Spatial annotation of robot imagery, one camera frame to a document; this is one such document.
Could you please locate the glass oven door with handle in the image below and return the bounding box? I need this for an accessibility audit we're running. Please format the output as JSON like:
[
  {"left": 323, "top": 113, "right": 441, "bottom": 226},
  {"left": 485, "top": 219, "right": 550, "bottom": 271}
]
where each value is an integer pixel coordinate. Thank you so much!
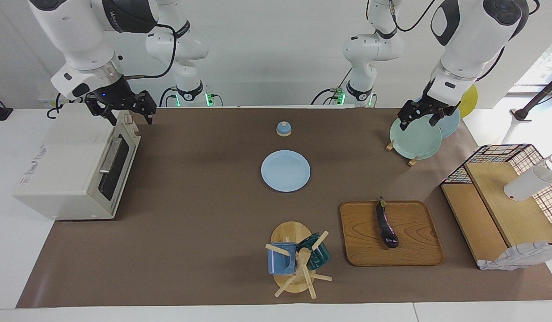
[{"left": 96, "top": 113, "right": 141, "bottom": 212}]

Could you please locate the dark purple eggplant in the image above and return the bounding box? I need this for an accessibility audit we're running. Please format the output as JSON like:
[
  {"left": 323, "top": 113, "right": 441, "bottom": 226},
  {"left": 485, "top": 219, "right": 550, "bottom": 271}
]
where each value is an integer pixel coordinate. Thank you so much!
[{"left": 376, "top": 197, "right": 400, "bottom": 249}]

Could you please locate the white toaster oven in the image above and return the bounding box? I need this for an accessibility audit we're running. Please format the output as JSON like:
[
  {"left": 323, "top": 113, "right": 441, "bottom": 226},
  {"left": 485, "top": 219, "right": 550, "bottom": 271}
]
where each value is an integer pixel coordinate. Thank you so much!
[{"left": 13, "top": 104, "right": 141, "bottom": 220}]

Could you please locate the light blue racked plate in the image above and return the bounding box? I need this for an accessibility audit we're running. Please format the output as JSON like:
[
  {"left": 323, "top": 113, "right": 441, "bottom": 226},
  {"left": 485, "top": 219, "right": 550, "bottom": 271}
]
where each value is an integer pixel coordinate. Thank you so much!
[{"left": 414, "top": 96, "right": 461, "bottom": 138}]

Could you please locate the pale green racked plate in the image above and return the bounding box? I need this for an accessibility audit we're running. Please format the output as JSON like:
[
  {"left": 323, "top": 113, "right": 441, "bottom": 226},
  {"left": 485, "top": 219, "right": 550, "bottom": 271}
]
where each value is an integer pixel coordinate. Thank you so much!
[{"left": 389, "top": 113, "right": 442, "bottom": 160}]

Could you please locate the yellow racked plate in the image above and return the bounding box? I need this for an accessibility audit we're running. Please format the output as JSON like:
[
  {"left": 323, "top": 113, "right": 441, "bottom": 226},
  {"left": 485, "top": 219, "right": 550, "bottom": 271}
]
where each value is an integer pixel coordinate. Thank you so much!
[{"left": 459, "top": 84, "right": 478, "bottom": 119}]

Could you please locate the wooden plate rack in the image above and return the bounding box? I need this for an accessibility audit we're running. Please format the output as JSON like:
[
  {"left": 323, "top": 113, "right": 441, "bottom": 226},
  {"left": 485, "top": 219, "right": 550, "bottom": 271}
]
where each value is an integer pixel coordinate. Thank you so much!
[{"left": 386, "top": 140, "right": 419, "bottom": 167}]

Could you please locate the white cup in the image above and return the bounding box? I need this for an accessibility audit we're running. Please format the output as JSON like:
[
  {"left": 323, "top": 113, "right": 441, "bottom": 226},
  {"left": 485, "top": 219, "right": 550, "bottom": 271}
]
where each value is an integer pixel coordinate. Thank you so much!
[{"left": 504, "top": 152, "right": 552, "bottom": 202}]

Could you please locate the wooden serving tray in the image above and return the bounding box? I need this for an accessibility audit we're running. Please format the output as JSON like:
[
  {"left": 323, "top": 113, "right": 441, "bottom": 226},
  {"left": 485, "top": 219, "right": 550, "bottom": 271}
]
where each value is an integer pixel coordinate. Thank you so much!
[{"left": 340, "top": 200, "right": 445, "bottom": 267}]

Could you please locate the brown table mat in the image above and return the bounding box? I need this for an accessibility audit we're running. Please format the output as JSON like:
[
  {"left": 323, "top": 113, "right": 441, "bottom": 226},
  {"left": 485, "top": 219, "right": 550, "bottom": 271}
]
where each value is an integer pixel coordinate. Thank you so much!
[{"left": 16, "top": 107, "right": 552, "bottom": 309}]

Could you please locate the dark green ceramic mug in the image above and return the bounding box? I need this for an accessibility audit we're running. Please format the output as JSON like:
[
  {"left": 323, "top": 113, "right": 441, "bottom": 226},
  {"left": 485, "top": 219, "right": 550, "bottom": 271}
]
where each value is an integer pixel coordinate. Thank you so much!
[{"left": 296, "top": 233, "right": 332, "bottom": 271}]

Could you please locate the wooden mug tree stand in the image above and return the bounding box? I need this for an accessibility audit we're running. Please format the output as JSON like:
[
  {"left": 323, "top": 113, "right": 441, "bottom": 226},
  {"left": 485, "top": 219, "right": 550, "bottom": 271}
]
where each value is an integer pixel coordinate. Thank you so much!
[{"left": 265, "top": 221, "right": 333, "bottom": 299}]

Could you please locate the white patterned cloth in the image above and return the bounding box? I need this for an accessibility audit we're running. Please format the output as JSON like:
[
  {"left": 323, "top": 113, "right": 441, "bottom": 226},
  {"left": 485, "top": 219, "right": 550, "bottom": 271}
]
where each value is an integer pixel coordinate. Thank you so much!
[{"left": 478, "top": 241, "right": 552, "bottom": 271}]

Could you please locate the blue ceramic mug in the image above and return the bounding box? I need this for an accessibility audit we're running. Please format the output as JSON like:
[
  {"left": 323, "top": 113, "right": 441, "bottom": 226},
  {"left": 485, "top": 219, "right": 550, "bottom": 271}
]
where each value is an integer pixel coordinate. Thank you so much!
[{"left": 267, "top": 242, "right": 298, "bottom": 275}]

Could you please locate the black power cord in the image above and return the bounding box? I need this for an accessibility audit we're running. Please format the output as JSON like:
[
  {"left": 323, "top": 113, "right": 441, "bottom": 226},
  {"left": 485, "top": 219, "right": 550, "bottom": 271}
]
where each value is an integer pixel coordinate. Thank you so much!
[{"left": 46, "top": 91, "right": 75, "bottom": 119}]

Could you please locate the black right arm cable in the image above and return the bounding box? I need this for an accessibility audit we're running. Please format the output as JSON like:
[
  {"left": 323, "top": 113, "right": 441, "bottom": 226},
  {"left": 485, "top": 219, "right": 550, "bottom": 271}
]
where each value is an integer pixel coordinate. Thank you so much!
[{"left": 124, "top": 22, "right": 178, "bottom": 80}]

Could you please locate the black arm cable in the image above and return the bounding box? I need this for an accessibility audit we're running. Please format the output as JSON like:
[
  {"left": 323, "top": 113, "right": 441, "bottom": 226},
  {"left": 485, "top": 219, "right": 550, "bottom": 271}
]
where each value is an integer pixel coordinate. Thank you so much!
[
  {"left": 367, "top": 0, "right": 437, "bottom": 33},
  {"left": 124, "top": 22, "right": 178, "bottom": 80}
]

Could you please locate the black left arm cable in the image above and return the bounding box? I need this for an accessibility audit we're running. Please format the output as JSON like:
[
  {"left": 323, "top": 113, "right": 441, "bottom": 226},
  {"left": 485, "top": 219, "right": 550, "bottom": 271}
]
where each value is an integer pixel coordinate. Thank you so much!
[{"left": 367, "top": 0, "right": 437, "bottom": 33}]

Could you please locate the wooden shelf with wire basket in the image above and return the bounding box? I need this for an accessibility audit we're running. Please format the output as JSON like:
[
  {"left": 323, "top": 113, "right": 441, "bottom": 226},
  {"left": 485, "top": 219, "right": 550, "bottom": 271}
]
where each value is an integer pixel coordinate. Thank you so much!
[{"left": 440, "top": 144, "right": 552, "bottom": 269}]

